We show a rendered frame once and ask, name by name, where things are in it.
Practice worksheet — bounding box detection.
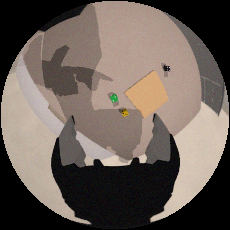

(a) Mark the yellow die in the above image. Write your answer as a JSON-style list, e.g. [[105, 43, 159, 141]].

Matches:
[[121, 108, 129, 117]]

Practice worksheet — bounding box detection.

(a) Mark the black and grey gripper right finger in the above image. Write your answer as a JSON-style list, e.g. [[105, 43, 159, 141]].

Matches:
[[145, 113, 180, 194]]

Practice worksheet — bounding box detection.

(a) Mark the green die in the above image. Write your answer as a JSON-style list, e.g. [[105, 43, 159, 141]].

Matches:
[[110, 94, 118, 102]]

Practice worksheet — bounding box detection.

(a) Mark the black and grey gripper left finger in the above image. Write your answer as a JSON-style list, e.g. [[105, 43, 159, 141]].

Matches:
[[51, 115, 86, 200]]

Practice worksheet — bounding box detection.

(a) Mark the black die with white pips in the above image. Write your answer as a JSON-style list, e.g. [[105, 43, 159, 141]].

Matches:
[[163, 66, 170, 71]]

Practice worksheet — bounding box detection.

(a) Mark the tan mat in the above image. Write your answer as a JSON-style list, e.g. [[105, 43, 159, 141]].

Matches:
[[124, 70, 169, 119]]

